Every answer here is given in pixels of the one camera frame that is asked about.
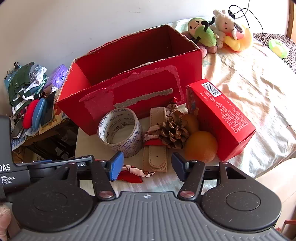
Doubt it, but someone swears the brown patterned cloth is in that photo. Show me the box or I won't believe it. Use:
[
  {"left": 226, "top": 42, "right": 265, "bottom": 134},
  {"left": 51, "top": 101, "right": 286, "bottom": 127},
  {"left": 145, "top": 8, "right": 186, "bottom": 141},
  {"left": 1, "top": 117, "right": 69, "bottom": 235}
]
[{"left": 253, "top": 32, "right": 296, "bottom": 75}]

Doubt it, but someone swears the wooden frame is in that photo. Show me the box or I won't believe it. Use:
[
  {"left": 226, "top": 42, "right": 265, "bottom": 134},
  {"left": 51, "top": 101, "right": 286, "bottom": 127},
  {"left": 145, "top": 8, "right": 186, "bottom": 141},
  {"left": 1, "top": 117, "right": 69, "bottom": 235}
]
[{"left": 286, "top": 0, "right": 296, "bottom": 40}]

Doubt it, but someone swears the brown gourd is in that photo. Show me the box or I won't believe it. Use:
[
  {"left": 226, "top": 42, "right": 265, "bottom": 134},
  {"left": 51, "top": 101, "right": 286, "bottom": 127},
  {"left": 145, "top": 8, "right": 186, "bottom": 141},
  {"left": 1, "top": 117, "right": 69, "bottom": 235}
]
[{"left": 180, "top": 113, "right": 200, "bottom": 135}]

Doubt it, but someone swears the brown pine cone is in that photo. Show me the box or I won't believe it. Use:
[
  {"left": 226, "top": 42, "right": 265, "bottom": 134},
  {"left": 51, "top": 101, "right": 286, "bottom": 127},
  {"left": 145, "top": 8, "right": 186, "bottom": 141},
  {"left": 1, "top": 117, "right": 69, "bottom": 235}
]
[{"left": 158, "top": 115, "right": 189, "bottom": 149}]

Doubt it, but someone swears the white bunny plush toy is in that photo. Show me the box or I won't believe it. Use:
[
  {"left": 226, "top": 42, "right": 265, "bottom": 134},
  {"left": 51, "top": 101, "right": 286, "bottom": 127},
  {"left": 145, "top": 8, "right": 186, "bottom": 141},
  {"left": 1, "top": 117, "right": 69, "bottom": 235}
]
[{"left": 209, "top": 9, "right": 243, "bottom": 48}]

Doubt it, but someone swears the purple tissue pack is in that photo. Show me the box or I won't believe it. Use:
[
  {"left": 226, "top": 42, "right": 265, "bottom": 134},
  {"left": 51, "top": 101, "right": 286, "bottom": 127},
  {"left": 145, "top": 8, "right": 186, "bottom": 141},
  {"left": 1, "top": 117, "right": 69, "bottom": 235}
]
[{"left": 43, "top": 64, "right": 69, "bottom": 92}]

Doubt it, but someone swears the pink plush toy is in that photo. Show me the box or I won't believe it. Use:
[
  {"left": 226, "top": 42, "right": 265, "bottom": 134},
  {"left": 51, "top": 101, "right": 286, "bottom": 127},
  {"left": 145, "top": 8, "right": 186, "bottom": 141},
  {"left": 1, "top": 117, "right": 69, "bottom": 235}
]
[{"left": 181, "top": 30, "right": 224, "bottom": 58}]

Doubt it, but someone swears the red cardboard box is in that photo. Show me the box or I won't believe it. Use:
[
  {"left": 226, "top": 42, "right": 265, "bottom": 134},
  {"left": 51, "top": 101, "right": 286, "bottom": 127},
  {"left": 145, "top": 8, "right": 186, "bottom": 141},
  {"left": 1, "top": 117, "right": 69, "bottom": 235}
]
[{"left": 56, "top": 24, "right": 203, "bottom": 136}]

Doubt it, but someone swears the beige leather belt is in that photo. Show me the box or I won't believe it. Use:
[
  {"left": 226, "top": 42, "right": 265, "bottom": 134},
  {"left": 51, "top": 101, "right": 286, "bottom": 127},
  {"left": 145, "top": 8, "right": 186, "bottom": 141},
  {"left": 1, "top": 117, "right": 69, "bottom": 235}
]
[{"left": 142, "top": 107, "right": 173, "bottom": 173}]

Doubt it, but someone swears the stack of folded clothes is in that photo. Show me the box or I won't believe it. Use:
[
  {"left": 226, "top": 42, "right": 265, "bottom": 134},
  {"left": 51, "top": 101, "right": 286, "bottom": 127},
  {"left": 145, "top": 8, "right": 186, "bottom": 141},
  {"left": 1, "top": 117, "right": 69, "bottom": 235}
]
[{"left": 5, "top": 61, "right": 50, "bottom": 116}]

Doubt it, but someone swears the red white patterned scarf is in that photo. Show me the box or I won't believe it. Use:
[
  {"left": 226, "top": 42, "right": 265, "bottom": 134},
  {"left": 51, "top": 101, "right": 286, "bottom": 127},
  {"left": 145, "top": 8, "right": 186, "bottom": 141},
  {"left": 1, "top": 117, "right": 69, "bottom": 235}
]
[{"left": 117, "top": 124, "right": 167, "bottom": 184}]

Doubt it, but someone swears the yellow plush toy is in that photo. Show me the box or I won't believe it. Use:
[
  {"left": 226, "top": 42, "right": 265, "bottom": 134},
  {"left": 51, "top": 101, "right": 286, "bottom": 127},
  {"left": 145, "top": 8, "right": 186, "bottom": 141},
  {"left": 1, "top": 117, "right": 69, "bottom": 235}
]
[{"left": 223, "top": 24, "right": 253, "bottom": 52}]

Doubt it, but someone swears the small white patterned pouch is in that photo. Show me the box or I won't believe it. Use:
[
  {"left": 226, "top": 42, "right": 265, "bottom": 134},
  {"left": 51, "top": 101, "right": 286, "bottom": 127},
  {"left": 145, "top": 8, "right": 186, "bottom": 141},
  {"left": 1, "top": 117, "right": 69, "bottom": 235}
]
[{"left": 165, "top": 97, "right": 179, "bottom": 116}]

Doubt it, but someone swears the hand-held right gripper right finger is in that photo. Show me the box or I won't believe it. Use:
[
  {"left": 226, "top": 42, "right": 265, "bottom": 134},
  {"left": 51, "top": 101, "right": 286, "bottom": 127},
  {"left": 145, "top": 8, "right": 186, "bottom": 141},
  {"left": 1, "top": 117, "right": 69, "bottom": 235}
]
[{"left": 171, "top": 152, "right": 247, "bottom": 202}]

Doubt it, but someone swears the small green yellow toy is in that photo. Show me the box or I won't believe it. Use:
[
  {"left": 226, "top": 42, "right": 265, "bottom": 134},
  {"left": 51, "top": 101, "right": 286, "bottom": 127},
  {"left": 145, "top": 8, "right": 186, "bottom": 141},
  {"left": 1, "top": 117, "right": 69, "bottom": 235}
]
[{"left": 268, "top": 39, "right": 289, "bottom": 59}]

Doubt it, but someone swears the blue oval case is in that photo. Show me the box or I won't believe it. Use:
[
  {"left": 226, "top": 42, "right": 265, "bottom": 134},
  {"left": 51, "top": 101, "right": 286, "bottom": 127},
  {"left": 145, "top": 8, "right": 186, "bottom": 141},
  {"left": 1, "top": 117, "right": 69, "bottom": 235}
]
[{"left": 31, "top": 98, "right": 47, "bottom": 130}]

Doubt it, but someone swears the red oval case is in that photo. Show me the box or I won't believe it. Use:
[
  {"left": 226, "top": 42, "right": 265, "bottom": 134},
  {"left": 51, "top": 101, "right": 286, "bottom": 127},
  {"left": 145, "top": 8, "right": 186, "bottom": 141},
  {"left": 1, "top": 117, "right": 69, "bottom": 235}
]
[{"left": 23, "top": 99, "right": 40, "bottom": 129}]

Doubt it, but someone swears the black cable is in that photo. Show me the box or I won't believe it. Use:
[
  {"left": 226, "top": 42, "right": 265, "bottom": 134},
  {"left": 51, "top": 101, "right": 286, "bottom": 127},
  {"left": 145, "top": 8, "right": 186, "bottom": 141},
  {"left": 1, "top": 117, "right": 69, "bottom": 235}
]
[{"left": 228, "top": 0, "right": 265, "bottom": 41}]

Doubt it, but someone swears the person's left hand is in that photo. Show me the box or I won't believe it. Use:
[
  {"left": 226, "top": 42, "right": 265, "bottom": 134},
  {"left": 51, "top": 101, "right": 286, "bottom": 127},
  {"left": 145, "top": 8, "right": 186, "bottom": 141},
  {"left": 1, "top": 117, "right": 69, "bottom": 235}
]
[{"left": 0, "top": 204, "right": 12, "bottom": 240}]

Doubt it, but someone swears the black flat case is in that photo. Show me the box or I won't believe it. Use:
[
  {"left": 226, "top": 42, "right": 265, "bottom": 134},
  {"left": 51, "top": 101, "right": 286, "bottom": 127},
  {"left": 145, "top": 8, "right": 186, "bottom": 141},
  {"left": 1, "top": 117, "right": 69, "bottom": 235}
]
[{"left": 40, "top": 91, "right": 57, "bottom": 127}]

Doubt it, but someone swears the small red carton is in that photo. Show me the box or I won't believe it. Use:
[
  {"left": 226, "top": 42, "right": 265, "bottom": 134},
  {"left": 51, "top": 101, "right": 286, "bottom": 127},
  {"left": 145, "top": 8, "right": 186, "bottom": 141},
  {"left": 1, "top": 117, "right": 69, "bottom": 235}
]
[{"left": 186, "top": 78, "right": 257, "bottom": 161}]

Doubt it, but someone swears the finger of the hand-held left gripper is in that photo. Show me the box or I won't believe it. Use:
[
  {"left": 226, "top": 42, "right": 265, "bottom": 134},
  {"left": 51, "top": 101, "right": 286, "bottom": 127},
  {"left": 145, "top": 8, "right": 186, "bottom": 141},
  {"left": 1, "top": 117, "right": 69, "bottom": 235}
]
[{"left": 27, "top": 156, "right": 95, "bottom": 177}]

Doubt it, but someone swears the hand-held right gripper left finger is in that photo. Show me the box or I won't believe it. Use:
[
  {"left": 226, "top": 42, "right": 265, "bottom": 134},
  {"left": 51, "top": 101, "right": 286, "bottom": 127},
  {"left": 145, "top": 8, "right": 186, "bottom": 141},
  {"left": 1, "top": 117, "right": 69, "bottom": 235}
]
[{"left": 54, "top": 152, "right": 125, "bottom": 202}]

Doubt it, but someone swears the green plush toy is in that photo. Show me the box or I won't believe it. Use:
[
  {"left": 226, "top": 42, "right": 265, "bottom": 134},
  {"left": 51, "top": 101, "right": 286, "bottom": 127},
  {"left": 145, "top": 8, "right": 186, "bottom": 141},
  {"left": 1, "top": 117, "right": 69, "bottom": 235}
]
[{"left": 187, "top": 17, "right": 218, "bottom": 47}]

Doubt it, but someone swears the green white crinkled bag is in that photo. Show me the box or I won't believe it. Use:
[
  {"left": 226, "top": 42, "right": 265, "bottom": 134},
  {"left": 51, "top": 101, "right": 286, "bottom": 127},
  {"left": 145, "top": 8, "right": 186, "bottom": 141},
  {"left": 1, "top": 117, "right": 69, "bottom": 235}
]
[{"left": 172, "top": 20, "right": 192, "bottom": 33}]

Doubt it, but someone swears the orange fruit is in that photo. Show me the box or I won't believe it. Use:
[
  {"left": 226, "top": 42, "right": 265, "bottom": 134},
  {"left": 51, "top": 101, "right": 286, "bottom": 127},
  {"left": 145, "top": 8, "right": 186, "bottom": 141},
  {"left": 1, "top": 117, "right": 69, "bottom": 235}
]
[{"left": 184, "top": 131, "right": 218, "bottom": 163}]

